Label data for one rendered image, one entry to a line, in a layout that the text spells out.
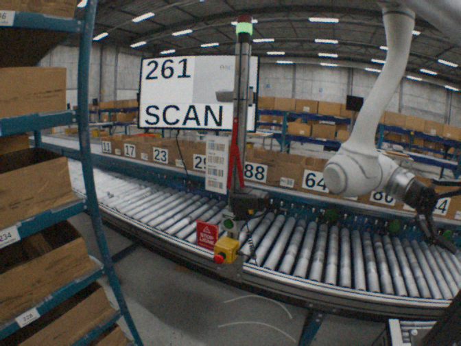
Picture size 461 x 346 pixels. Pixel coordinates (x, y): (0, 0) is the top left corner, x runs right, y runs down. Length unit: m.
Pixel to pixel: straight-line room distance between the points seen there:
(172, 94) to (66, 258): 0.67
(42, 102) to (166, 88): 0.52
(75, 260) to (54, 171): 0.23
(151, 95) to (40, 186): 0.57
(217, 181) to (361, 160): 0.47
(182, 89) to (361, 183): 0.68
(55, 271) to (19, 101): 0.39
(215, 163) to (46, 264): 0.59
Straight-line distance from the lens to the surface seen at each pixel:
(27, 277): 0.59
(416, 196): 0.64
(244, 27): 0.73
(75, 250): 0.60
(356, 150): 0.53
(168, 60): 0.91
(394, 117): 6.00
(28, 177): 0.52
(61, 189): 0.56
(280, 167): 1.30
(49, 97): 0.52
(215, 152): 0.74
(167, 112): 0.88
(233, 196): 0.68
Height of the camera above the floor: 1.34
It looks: 17 degrees down
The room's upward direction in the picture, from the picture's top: 3 degrees clockwise
